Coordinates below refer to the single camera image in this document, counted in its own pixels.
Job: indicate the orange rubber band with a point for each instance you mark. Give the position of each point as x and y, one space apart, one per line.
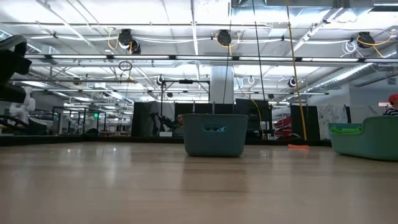
298 146

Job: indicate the red rack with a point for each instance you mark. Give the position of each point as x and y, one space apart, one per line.
283 124

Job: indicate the black mesh computer case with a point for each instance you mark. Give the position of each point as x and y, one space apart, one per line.
255 115

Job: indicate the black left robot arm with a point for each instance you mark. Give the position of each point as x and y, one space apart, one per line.
12 65

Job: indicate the white patterned cover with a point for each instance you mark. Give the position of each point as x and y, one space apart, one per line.
332 118

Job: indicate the person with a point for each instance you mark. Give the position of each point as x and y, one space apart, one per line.
392 107
178 124

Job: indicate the white pillar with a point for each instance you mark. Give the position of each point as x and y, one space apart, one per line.
219 87

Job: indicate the blue plastic basket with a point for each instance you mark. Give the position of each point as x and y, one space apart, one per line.
199 143

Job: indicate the blue rubber band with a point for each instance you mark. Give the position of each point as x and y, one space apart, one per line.
214 127

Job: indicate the black background robot arm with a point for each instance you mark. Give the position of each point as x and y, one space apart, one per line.
163 119

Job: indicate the black partition panel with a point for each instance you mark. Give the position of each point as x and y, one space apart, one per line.
143 118
303 121

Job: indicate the green plastic basket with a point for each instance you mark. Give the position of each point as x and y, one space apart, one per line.
373 143

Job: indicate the black camera stand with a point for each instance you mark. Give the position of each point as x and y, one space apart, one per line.
161 93

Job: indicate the silver ceiling duct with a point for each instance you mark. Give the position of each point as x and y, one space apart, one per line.
351 73

